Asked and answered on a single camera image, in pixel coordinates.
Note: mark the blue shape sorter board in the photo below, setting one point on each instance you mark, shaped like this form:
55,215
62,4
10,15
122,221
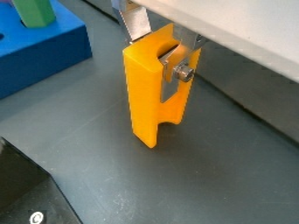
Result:
34,53

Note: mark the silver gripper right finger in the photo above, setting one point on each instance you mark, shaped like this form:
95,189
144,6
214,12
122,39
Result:
176,60

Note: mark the green hexagon block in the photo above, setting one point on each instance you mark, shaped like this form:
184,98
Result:
36,12

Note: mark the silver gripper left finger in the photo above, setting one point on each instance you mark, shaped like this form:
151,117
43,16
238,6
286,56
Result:
135,19

